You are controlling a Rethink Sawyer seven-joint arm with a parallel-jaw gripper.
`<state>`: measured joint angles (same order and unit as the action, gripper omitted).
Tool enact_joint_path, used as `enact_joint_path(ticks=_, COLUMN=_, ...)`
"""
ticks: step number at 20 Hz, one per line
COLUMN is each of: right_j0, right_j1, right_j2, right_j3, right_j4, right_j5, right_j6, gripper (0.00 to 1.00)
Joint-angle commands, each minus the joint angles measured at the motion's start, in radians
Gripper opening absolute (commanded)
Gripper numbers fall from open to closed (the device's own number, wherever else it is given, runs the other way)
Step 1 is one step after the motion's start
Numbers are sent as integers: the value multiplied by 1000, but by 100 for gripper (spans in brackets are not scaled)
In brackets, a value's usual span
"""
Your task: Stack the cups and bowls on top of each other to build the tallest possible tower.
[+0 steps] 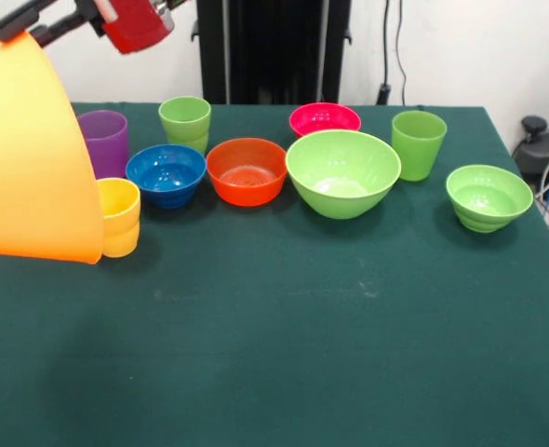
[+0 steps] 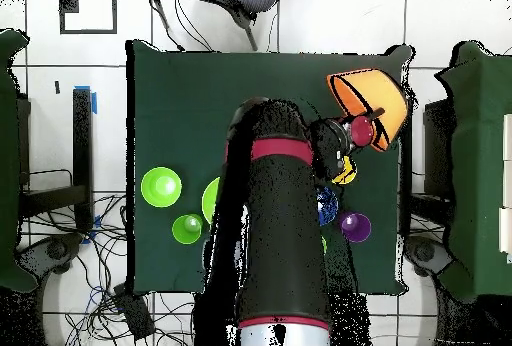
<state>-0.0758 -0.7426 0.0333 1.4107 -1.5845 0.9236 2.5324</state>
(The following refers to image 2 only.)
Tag large orange bowl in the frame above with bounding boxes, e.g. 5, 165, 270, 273
326, 67, 410, 153

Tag yellow ribbed cup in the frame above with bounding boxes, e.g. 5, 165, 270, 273
330, 154, 358, 186

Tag blue ribbed bowl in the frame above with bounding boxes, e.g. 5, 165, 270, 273
315, 185, 340, 227

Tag purple cup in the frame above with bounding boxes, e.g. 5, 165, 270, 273
340, 211, 373, 244

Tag green cloth side table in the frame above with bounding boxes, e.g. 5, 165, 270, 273
435, 40, 512, 299
0, 28, 39, 293

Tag white shelf unit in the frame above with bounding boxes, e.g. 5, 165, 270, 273
497, 113, 512, 263

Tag black chair base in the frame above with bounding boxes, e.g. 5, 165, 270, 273
403, 233, 453, 279
15, 233, 85, 283

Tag grey office chair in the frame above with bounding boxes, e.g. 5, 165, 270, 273
151, 0, 284, 52

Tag large green bowl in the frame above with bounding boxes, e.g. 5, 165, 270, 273
201, 176, 221, 225

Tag dark green tablecloth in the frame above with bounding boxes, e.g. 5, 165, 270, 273
126, 39, 413, 295

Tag green smooth cup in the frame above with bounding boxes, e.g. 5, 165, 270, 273
171, 213, 204, 246

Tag small green ribbed bowl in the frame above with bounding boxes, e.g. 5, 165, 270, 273
140, 166, 183, 209

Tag blue tape strip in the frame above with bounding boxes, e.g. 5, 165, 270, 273
73, 84, 98, 115

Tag black power strip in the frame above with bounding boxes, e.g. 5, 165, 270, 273
112, 283, 156, 341

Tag tangle of floor cables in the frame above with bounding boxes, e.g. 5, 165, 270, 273
19, 193, 197, 346

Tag black square floor frame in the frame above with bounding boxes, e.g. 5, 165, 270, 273
58, 0, 118, 35

